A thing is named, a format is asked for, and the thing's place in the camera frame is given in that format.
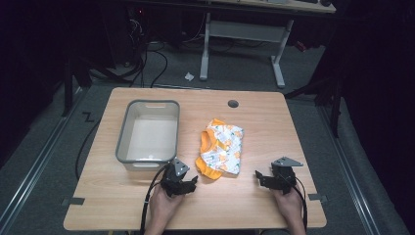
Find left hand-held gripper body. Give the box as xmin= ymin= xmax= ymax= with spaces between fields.
xmin=160 ymin=157 xmax=191 ymax=198

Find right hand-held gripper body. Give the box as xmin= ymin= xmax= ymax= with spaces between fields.
xmin=269 ymin=156 xmax=304 ymax=196

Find person's left hand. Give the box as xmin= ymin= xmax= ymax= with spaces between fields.
xmin=148 ymin=184 xmax=186 ymax=227

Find person's right hand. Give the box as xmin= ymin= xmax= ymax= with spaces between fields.
xmin=272 ymin=186 xmax=305 ymax=227

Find grey tape strip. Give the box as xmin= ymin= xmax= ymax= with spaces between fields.
xmin=307 ymin=193 xmax=329 ymax=202
xmin=61 ymin=197 xmax=86 ymax=208

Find orange printed baby garment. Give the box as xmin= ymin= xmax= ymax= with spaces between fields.
xmin=194 ymin=117 xmax=246 ymax=181

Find grey-rimmed white plastic bin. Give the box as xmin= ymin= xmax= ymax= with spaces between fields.
xmin=115 ymin=99 xmax=181 ymax=172

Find black metal stand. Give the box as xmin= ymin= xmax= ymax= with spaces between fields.
xmin=60 ymin=53 xmax=94 ymax=118
xmin=283 ymin=72 xmax=345 ymax=139

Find white-framed wooden desk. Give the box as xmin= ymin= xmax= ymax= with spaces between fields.
xmin=199 ymin=0 xmax=338 ymax=89

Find dark computer tower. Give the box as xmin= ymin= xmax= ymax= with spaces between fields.
xmin=99 ymin=4 xmax=149 ymax=68

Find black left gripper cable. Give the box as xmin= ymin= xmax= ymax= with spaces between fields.
xmin=139 ymin=164 xmax=170 ymax=235

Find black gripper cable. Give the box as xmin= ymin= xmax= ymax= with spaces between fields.
xmin=139 ymin=164 xmax=170 ymax=235
xmin=293 ymin=178 xmax=309 ymax=231

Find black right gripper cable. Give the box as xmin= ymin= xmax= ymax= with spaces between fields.
xmin=293 ymin=178 xmax=309 ymax=231

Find metal floor rail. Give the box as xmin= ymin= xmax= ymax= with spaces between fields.
xmin=0 ymin=87 xmax=86 ymax=233
xmin=317 ymin=104 xmax=381 ymax=235

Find thin black floor cable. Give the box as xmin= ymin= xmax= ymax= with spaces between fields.
xmin=74 ymin=117 xmax=103 ymax=181

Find black floor cables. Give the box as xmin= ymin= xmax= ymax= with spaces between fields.
xmin=87 ymin=38 xmax=169 ymax=89

